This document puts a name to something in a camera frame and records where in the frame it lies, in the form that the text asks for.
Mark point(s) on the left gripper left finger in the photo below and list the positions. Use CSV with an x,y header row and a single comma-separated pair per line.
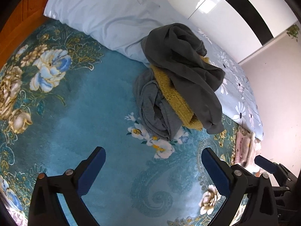
x,y
45,208

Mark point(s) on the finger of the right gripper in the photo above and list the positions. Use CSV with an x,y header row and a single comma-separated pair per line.
x,y
279,171

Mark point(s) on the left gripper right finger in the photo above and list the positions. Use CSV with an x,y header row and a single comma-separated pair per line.
x,y
234,182

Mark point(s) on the dark grey sweatpants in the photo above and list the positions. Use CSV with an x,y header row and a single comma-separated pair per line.
x,y
176,50

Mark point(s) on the mustard yellow knit sweater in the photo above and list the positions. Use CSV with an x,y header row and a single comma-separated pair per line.
x,y
177,102

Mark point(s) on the grey cotton garment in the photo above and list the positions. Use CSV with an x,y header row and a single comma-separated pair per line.
x,y
156,114

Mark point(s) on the teal floral bed blanket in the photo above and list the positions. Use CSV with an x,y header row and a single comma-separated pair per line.
x,y
62,95

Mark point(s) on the white glossy wardrobe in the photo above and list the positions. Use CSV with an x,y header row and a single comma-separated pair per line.
x,y
240,27

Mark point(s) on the light blue floral pillow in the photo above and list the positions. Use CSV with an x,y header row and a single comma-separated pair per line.
x,y
120,25

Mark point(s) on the orange wooden bed frame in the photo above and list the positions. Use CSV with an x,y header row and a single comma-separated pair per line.
x,y
19,18

